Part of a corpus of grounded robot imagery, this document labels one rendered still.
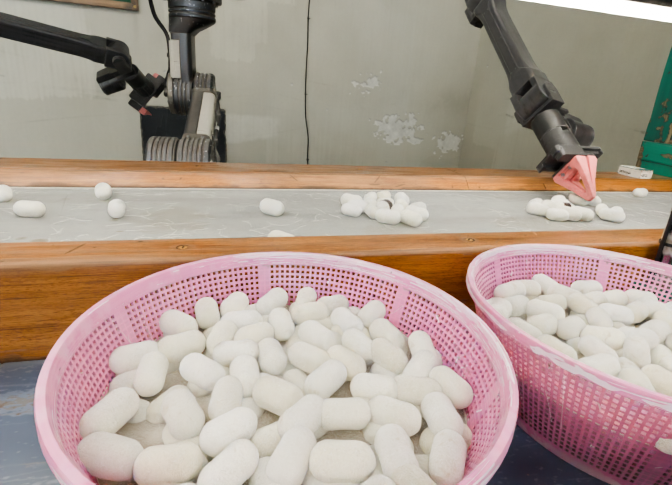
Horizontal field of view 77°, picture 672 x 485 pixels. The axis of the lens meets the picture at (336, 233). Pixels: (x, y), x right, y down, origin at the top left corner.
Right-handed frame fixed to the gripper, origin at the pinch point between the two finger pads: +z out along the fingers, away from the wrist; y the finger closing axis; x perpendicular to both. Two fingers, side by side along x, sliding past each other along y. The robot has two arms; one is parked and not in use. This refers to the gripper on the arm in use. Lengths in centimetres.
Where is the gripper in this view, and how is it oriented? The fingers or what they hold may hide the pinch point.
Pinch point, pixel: (589, 195)
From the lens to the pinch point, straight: 88.5
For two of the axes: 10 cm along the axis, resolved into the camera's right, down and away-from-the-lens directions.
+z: 1.5, 8.3, -5.3
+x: -2.2, 5.5, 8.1
